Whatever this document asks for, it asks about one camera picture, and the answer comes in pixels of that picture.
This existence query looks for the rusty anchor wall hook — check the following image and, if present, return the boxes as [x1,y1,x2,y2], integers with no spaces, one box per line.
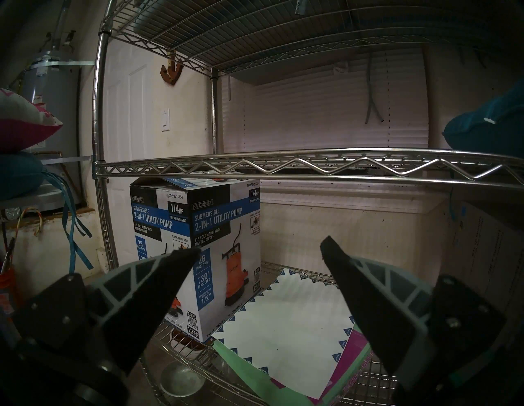
[160,57,184,86]

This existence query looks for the chrome wire shelf rack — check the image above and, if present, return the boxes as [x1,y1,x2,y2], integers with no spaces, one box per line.
[91,0,524,406]

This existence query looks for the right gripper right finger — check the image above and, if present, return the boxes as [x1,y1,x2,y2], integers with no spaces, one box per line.
[320,235,508,393]

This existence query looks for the metal water heater strap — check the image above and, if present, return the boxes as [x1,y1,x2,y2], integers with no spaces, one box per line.
[41,156,93,165]
[31,59,95,70]

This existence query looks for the grey water heater tank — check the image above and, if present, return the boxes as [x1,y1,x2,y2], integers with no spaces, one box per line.
[16,49,82,205]

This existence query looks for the white window blinds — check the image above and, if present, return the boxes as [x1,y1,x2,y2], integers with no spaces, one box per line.
[221,53,430,154]

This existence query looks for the green paper sheet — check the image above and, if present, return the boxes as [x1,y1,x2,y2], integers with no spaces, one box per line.
[213,340,316,406]

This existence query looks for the white panel door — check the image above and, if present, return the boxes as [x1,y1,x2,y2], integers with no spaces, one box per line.
[102,41,172,266]

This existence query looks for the utility pump cardboard box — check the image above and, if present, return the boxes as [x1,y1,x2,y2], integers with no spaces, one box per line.
[130,177,262,343]

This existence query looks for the white pink flamingo pillow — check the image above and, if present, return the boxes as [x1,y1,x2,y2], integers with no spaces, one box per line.
[0,88,64,154]

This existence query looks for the white folding table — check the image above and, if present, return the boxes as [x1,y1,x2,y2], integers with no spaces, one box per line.
[0,180,68,211]

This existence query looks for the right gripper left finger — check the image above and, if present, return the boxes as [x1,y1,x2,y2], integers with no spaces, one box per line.
[12,247,201,377]

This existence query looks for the small metal bowl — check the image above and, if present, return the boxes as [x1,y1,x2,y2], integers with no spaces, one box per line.
[159,362,205,397]

